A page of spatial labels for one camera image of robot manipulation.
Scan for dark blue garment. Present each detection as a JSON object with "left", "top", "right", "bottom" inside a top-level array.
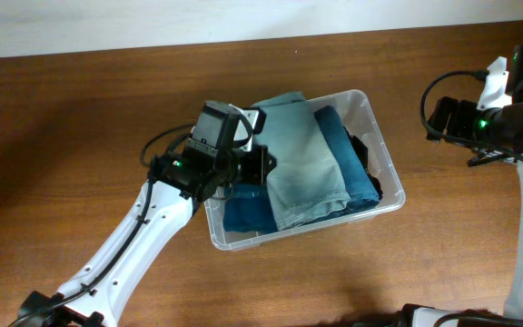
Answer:
[{"left": 223, "top": 183, "right": 278, "bottom": 234}]

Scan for light blue jeans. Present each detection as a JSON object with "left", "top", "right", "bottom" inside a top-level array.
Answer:
[{"left": 253, "top": 92, "right": 350, "bottom": 231}]

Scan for black garment with band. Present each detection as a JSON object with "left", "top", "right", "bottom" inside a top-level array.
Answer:
[{"left": 344, "top": 128, "right": 383, "bottom": 200}]

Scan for medium blue jeans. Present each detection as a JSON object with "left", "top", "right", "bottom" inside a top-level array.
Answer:
[{"left": 314, "top": 105, "right": 380, "bottom": 220}]

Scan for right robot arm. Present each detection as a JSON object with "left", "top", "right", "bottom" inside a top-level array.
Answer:
[{"left": 393, "top": 45, "right": 523, "bottom": 326}]

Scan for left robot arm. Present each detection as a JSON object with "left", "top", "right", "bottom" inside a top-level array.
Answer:
[{"left": 13, "top": 101, "right": 276, "bottom": 326}]

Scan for clear plastic storage bin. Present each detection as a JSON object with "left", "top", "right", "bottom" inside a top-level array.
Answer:
[{"left": 204, "top": 89, "right": 406, "bottom": 251}]

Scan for right black camera cable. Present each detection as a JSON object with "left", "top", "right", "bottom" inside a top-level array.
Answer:
[{"left": 419, "top": 69, "right": 523, "bottom": 183}]

